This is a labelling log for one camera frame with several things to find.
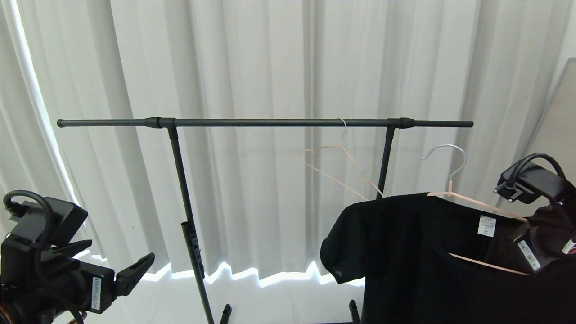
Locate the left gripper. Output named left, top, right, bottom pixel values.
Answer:
left=0, top=239, right=155, bottom=324

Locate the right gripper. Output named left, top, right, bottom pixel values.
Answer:
left=514, top=224, right=576, bottom=274

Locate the pink clothes hanger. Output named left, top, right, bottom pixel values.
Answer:
left=422, top=144, right=531, bottom=276
left=298, top=118, right=386, bottom=201

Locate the black garment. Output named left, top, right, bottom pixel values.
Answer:
left=320, top=192, right=576, bottom=324

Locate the black clothes rack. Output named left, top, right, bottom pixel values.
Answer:
left=57, top=117, right=474, bottom=324

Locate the white curtain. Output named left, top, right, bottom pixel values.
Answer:
left=0, top=0, right=572, bottom=288

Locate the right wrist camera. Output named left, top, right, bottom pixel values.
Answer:
left=494, top=162, right=576, bottom=225

